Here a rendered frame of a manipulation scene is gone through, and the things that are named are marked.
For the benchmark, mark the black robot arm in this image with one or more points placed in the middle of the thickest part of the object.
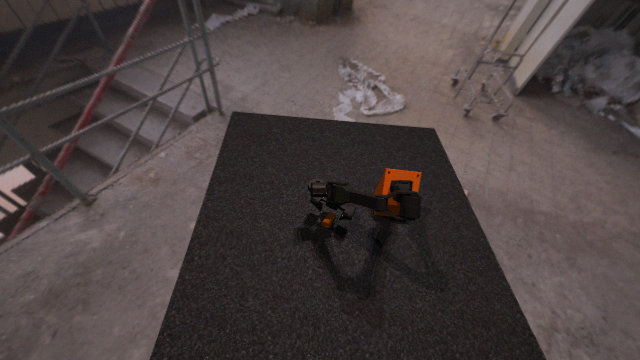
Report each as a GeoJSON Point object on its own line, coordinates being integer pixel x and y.
{"type": "Point", "coordinates": [340, 193]}

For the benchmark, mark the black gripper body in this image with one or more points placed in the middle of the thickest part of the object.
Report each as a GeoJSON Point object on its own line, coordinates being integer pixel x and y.
{"type": "Point", "coordinates": [349, 210]}

